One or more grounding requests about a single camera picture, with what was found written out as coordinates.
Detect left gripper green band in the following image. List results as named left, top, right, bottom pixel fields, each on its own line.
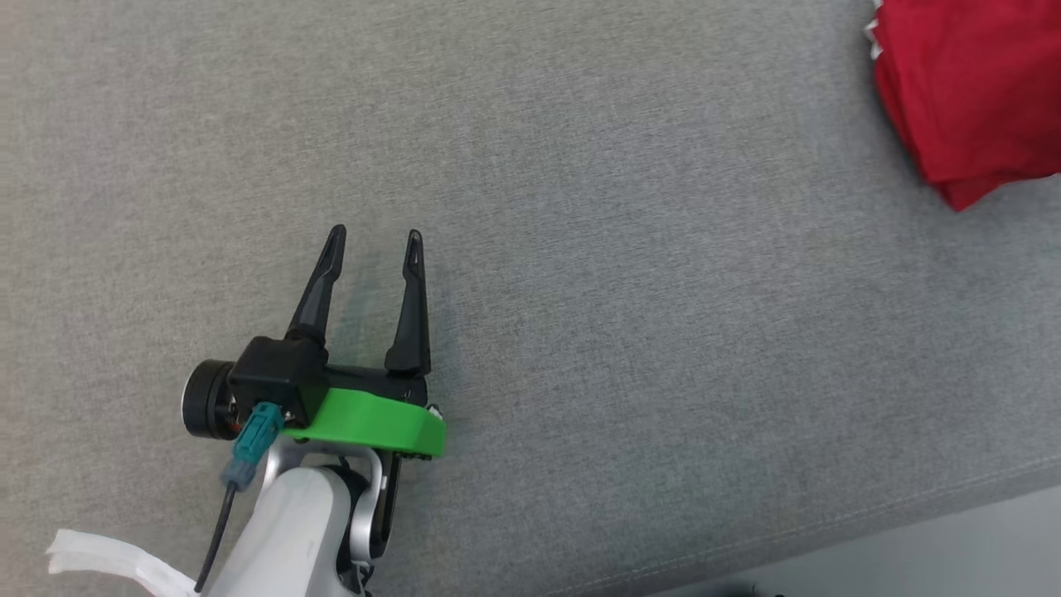
left=182, top=224, right=447, bottom=459

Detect red shorts with white stripes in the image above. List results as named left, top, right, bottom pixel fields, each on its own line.
left=865, top=0, right=1061, bottom=212

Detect white translucent strip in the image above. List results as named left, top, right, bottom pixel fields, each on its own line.
left=46, top=529, right=200, bottom=597

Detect black cable with teal connector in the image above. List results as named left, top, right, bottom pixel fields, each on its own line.
left=193, top=402, right=287, bottom=594

